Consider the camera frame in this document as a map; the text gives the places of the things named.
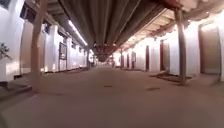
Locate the white building with dark windows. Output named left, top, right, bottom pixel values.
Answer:
left=0, top=0, right=95, bottom=83

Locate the white building with brown doors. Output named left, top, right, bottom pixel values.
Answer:
left=112, top=10, right=224, bottom=82

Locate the potted plant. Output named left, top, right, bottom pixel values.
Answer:
left=0, top=42, right=13, bottom=63

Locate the wooden slatted roof canopy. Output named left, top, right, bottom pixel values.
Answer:
left=24, top=0, right=224, bottom=63

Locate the raised stone kerb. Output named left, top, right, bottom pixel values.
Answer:
left=149, top=70, right=224, bottom=86
left=0, top=67, right=88, bottom=100

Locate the wooden post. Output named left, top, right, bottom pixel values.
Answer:
left=174, top=8, right=188, bottom=86
left=30, top=0, right=48, bottom=93

